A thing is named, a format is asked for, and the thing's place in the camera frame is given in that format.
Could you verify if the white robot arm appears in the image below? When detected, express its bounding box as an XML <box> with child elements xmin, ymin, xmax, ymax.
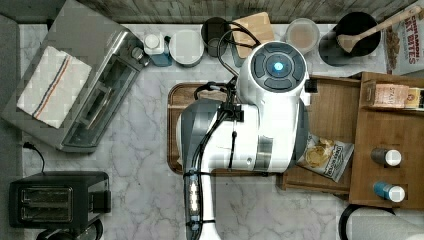
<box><xmin>176</xmin><ymin>41</ymin><xmax>309</xmax><ymax>240</ymax></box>

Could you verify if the wooden drawer organizer cabinet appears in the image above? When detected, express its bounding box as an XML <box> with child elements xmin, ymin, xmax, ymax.
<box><xmin>349</xmin><ymin>72</ymin><xmax>424</xmax><ymax>210</ymax></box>

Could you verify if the wooden cutting board tray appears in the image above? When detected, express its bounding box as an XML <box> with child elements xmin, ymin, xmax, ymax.
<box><xmin>167</xmin><ymin>82</ymin><xmax>268</xmax><ymax>177</ymax></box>

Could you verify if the dark grey cup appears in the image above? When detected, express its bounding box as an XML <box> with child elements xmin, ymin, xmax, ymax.
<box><xmin>201</xmin><ymin>17</ymin><xmax>231</xmax><ymax>58</ymax></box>

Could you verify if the white-lidded blue bottle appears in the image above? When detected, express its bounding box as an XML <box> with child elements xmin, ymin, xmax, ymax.
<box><xmin>144</xmin><ymin>33</ymin><xmax>172</xmax><ymax>67</ymax></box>

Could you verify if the wooden-lidded square canister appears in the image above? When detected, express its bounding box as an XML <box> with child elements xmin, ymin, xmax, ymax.
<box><xmin>232</xmin><ymin>12</ymin><xmax>275</xmax><ymax>67</ymax></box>

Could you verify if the stainless steel toaster oven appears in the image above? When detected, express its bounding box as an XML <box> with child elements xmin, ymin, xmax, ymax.
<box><xmin>2</xmin><ymin>0</ymin><xmax>148</xmax><ymax>152</ymax></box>

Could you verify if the chips snack bag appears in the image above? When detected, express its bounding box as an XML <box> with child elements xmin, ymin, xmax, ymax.
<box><xmin>297</xmin><ymin>133</ymin><xmax>354</xmax><ymax>182</ymax></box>

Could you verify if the clear lidded glass jar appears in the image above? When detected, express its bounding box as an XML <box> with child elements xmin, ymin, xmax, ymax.
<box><xmin>285</xmin><ymin>18</ymin><xmax>320</xmax><ymax>54</ymax></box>

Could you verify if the wooden spoon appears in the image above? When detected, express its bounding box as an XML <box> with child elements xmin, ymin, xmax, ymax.
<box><xmin>337</xmin><ymin>5</ymin><xmax>422</xmax><ymax>53</ymax></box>

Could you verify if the striped white dish towel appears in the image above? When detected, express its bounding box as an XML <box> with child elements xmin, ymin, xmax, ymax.
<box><xmin>17</xmin><ymin>46</ymin><xmax>92</xmax><ymax>129</ymax></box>

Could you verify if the black coffee maker carafe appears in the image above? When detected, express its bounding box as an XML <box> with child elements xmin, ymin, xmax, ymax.
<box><xmin>35</xmin><ymin>219</ymin><xmax>104</xmax><ymax>240</ymax></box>

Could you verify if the black utensil holder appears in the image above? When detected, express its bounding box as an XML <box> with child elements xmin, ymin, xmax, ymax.
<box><xmin>318</xmin><ymin>11</ymin><xmax>382</xmax><ymax>67</ymax></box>

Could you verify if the black two-slot toaster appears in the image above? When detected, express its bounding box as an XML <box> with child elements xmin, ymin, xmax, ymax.
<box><xmin>9</xmin><ymin>171</ymin><xmax>111</xmax><ymax>229</ymax></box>

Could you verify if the pink tea box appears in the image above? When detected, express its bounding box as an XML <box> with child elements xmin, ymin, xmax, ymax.
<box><xmin>374</xmin><ymin>84</ymin><xmax>409</xmax><ymax>108</ymax></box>

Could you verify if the white paper towel roll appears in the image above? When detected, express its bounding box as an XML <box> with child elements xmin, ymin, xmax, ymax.
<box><xmin>338</xmin><ymin>204</ymin><xmax>424</xmax><ymax>240</ymax></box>

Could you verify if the grey white-capped spice bottle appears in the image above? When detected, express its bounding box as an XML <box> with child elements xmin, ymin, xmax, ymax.
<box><xmin>371</xmin><ymin>148</ymin><xmax>402</xmax><ymax>167</ymax></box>

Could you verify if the blue white-capped spice bottle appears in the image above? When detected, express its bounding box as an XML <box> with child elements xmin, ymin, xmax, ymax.
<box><xmin>373</xmin><ymin>181</ymin><xmax>406</xmax><ymax>203</ymax></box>

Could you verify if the yellow tea box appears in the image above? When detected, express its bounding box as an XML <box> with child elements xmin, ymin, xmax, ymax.
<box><xmin>405</xmin><ymin>88</ymin><xmax>423</xmax><ymax>109</ymax></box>

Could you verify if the cinnamon cereal box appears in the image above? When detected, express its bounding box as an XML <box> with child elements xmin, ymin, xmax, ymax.
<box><xmin>385</xmin><ymin>11</ymin><xmax>424</xmax><ymax>75</ymax></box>

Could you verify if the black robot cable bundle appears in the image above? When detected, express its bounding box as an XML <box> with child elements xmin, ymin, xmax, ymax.
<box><xmin>186</xmin><ymin>21</ymin><xmax>262</xmax><ymax>240</ymax></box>

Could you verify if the black toaster power cord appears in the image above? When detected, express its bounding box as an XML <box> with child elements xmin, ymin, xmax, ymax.
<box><xmin>22</xmin><ymin>141</ymin><xmax>46</xmax><ymax>174</ymax></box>

